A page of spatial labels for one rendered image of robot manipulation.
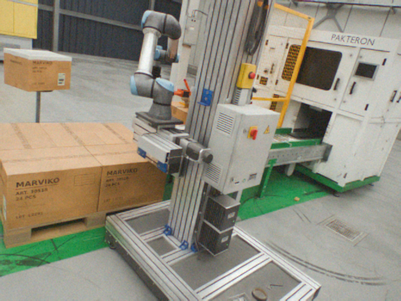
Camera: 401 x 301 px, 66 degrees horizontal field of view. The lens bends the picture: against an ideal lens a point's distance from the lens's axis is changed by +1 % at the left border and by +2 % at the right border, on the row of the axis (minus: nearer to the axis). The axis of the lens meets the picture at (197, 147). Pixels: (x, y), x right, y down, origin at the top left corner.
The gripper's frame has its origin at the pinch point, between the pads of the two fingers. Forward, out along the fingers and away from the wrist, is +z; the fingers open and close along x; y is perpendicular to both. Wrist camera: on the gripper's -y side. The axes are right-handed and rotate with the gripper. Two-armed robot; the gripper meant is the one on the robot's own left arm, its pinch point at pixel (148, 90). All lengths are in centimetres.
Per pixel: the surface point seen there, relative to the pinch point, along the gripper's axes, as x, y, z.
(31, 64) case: 169, -48, 17
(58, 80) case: 185, -15, 35
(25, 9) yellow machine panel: 728, 56, -27
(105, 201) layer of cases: -20, -37, 85
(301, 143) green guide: -26, 212, 49
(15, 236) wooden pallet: -20, -97, 99
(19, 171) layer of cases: -17, -94, 53
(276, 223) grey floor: -78, 120, 108
